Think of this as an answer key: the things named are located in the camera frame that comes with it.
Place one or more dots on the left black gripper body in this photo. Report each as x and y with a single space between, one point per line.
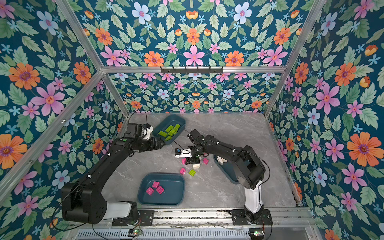
143 144

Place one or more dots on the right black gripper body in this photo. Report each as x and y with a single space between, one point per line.
195 155

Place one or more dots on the green lego mid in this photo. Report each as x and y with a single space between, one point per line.
172 133

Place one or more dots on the green small lego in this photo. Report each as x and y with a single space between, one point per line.
192 172

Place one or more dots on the pink lego mid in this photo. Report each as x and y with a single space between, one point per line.
155 184

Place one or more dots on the pink small lego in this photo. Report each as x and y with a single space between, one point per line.
160 190

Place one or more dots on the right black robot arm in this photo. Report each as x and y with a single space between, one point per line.
246 164

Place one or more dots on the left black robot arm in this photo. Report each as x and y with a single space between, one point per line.
83 202

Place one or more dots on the far teal bin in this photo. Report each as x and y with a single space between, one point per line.
170 120

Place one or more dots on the teal bin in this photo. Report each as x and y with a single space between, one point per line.
170 120
174 189
227 170

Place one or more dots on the right teal bin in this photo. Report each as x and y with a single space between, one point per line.
227 170

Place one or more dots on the near teal bin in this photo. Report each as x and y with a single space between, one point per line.
174 189

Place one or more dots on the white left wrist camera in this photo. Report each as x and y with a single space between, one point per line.
147 133

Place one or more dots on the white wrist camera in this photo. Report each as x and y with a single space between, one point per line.
147 133
183 153

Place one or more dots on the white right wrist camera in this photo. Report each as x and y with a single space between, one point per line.
183 153

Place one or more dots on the black wall hook rail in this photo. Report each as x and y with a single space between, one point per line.
190 70

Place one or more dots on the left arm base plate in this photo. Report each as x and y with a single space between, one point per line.
136 218

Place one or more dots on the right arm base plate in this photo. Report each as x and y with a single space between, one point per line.
240 217

